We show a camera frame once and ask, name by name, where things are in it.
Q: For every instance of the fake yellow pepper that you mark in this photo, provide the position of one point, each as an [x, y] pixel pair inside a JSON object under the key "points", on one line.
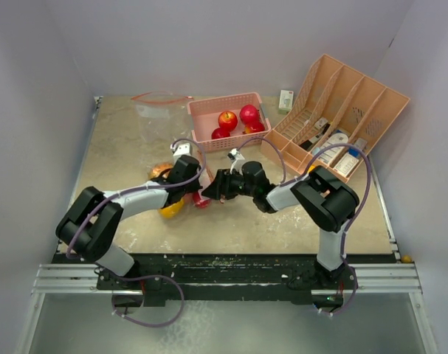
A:
{"points": [[173, 210]]}

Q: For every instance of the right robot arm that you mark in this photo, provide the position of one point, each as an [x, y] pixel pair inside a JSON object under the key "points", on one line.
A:
{"points": [[330, 203]]}

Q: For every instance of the fake red apple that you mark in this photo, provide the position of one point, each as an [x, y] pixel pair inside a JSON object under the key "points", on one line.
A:
{"points": [[220, 133], [249, 113], [228, 120], [254, 127]]}

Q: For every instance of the orange desk file organizer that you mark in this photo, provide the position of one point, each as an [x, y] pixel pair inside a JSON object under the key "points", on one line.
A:
{"points": [[334, 98]]}

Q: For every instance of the small white box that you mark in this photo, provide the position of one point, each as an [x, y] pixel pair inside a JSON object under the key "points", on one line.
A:
{"points": [[285, 101]]}

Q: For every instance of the fake red yellow mango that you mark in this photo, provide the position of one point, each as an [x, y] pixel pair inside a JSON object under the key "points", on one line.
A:
{"points": [[199, 201]]}

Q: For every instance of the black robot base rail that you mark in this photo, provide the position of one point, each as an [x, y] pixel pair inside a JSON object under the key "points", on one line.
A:
{"points": [[294, 278]]}

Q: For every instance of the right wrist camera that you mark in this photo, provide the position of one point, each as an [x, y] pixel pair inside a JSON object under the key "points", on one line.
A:
{"points": [[236, 159]]}

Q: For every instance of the fake pineapple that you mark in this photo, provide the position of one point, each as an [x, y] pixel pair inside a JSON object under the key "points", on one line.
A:
{"points": [[160, 170]]}

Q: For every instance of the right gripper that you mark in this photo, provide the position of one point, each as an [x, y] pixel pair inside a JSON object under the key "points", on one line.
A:
{"points": [[221, 186]]}

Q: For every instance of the clear zip bag mixed fruit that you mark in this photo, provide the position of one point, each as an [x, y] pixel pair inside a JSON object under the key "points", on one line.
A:
{"points": [[186, 192]]}

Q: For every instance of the clear zip bag red apples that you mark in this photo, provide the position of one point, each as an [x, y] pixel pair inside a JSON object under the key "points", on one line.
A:
{"points": [[162, 116]]}

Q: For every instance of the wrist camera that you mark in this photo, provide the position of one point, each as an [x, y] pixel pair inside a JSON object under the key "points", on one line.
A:
{"points": [[236, 159], [179, 149]]}

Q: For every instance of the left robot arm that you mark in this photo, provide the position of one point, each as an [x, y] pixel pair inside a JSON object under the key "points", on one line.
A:
{"points": [[90, 224]]}

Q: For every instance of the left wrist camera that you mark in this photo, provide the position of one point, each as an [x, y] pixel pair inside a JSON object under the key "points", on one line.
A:
{"points": [[179, 149]]}

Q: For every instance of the pink plastic basket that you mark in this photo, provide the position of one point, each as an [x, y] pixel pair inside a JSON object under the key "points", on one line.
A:
{"points": [[204, 116]]}

